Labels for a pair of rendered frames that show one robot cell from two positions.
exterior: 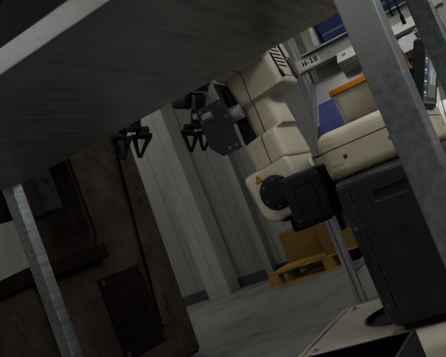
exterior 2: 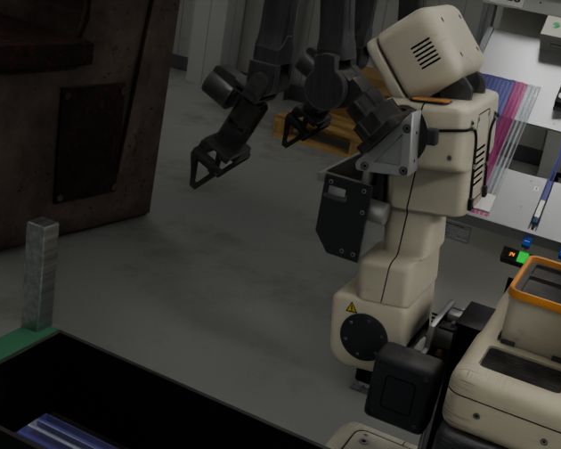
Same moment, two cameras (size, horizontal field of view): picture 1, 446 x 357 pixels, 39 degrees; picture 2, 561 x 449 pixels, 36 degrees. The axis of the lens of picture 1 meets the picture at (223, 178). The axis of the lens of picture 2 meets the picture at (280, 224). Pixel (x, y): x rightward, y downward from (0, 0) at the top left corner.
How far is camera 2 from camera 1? 0.92 m
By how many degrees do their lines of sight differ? 26
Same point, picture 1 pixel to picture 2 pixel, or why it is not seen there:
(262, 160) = (371, 291)
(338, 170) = (456, 421)
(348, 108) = (519, 324)
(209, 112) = (343, 191)
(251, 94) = (412, 202)
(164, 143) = not seen: outside the picture
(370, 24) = not seen: outside the picture
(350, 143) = (493, 410)
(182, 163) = not seen: outside the picture
